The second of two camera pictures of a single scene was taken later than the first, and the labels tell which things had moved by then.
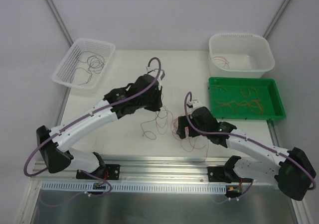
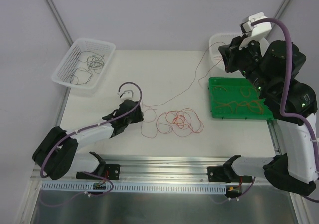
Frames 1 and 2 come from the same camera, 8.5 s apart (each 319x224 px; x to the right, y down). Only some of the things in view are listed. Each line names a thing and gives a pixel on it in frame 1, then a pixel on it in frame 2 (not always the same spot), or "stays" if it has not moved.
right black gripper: [184, 124] to [231, 57]
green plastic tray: [238, 98] stays
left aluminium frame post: [57, 14] stays
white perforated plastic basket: [84, 63] stays
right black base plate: [218, 174] stays
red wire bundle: [188, 144] to [181, 122]
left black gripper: [154, 102] to [134, 110]
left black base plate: [112, 172] stays
